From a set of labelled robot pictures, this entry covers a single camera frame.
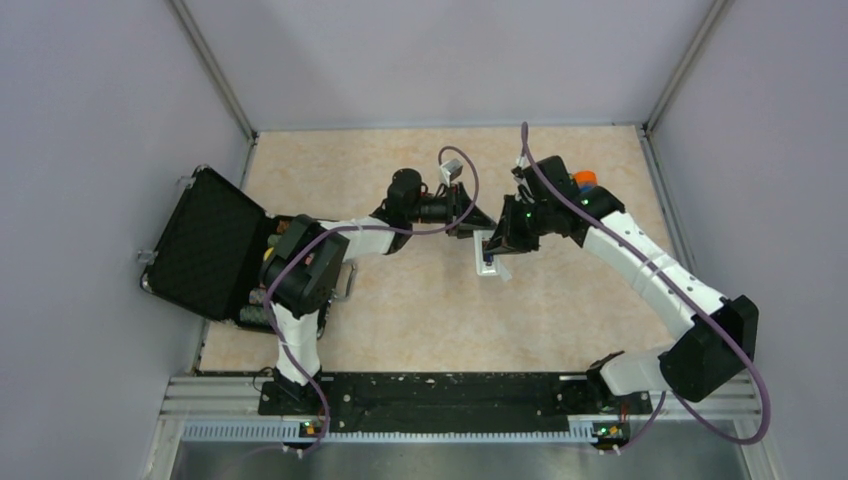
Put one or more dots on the orange blue toy car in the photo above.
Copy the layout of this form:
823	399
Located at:
585	180

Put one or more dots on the white remote control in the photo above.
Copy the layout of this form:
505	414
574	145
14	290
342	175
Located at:
481	239

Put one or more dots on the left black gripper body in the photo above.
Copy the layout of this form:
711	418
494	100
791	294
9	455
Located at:
455	210

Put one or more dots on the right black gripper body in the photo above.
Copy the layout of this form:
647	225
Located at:
521	227

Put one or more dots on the black poker chip case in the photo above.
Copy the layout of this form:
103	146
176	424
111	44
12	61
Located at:
209	255

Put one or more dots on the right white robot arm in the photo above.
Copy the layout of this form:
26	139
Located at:
714	335

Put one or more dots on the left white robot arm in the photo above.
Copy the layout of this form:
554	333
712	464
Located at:
301	270

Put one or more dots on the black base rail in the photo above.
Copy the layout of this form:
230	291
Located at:
451	403

